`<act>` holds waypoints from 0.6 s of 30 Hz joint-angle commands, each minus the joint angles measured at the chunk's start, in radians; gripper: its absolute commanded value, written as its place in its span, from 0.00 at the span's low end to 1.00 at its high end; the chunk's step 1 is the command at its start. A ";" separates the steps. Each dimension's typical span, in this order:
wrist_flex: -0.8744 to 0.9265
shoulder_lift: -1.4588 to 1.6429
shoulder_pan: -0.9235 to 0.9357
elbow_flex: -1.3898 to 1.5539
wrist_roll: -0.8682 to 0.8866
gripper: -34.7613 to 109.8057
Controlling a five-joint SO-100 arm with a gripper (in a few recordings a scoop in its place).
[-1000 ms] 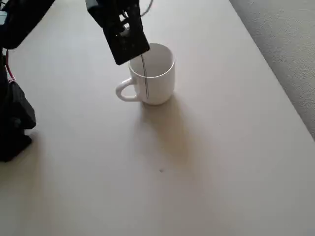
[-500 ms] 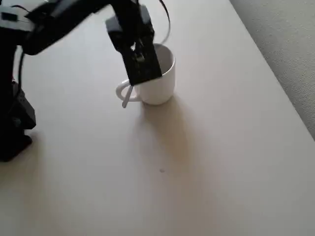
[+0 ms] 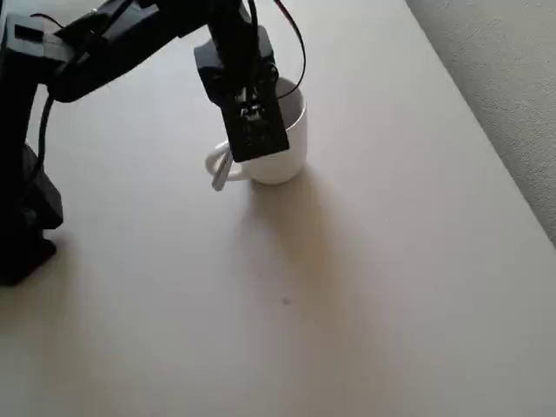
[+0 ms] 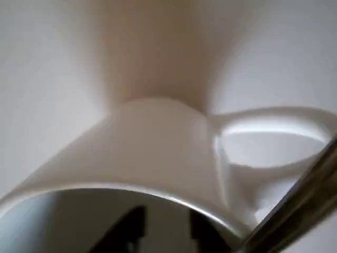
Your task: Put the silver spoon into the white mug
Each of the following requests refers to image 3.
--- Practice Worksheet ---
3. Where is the silver metal spoon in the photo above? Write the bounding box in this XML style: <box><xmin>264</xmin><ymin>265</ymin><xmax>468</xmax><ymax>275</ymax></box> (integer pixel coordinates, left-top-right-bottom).
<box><xmin>210</xmin><ymin>149</ymin><xmax>235</xmax><ymax>193</ymax></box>

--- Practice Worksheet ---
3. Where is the white ceramic mug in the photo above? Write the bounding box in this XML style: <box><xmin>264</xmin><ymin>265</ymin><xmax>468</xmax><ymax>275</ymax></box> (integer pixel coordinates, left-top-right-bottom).
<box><xmin>204</xmin><ymin>76</ymin><xmax>309</xmax><ymax>187</ymax></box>

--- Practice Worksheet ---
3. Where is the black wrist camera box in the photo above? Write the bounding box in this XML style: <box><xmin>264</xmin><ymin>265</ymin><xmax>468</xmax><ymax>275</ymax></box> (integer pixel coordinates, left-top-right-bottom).
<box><xmin>218</xmin><ymin>83</ymin><xmax>292</xmax><ymax>164</ymax></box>

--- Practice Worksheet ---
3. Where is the red black gripper wire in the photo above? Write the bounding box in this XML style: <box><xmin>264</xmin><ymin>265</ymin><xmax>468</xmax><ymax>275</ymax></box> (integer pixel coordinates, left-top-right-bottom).
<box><xmin>272</xmin><ymin>0</ymin><xmax>308</xmax><ymax>100</ymax></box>

